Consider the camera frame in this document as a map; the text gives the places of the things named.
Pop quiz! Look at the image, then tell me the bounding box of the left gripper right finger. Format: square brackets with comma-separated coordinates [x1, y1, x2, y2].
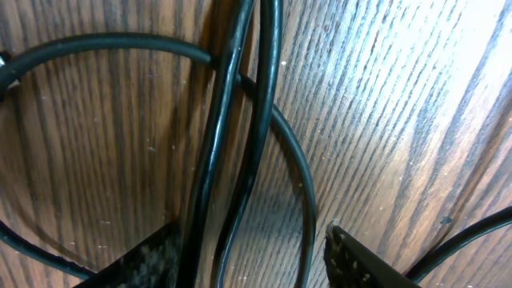
[324, 224, 418, 288]

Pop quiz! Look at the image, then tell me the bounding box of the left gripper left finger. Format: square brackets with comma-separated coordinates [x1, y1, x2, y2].
[76, 222, 182, 288]

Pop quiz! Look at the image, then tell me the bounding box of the black USB cable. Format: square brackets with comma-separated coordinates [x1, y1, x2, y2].
[0, 0, 512, 288]

